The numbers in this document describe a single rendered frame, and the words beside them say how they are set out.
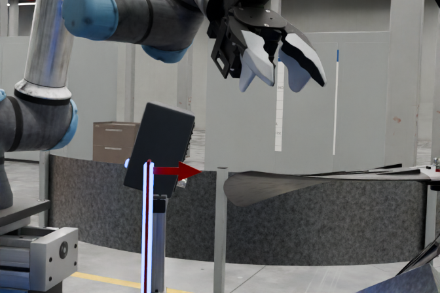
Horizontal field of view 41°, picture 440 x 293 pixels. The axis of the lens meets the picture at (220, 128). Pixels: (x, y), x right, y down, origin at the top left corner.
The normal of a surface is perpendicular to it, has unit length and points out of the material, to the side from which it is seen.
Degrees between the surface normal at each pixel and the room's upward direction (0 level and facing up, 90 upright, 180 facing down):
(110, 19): 109
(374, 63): 90
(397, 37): 90
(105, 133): 90
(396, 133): 90
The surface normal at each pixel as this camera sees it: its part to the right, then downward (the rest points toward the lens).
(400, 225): 0.39, 0.06
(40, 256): -0.20, 0.04
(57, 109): 0.72, 0.34
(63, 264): 0.98, 0.04
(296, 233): 0.04, 0.05
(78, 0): -0.70, 0.02
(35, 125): 0.70, 0.10
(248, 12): 0.29, -0.76
